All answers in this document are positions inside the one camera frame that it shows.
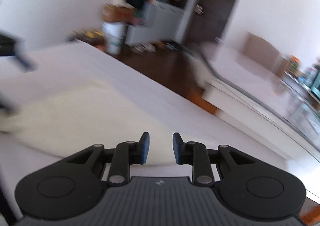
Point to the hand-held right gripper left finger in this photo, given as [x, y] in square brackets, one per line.
[145, 148]

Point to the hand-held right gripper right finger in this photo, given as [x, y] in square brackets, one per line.
[177, 150]

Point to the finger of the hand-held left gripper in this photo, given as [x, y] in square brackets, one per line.
[3, 106]
[25, 60]

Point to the cream fluffy towel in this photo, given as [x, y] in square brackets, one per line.
[75, 121]

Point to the white bucket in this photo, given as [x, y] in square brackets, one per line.
[113, 37]

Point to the white glass-topped side table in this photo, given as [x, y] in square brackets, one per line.
[250, 83]

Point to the row of shoes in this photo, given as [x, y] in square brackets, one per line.
[155, 46]

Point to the cardboard box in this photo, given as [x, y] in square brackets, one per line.
[117, 12]

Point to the grey low cabinet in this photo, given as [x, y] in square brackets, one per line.
[160, 23]

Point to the brown door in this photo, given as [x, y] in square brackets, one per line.
[212, 9]

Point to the orange-lidded jar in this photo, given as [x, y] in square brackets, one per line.
[294, 62]

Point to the teal toaster oven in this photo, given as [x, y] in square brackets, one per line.
[313, 81]

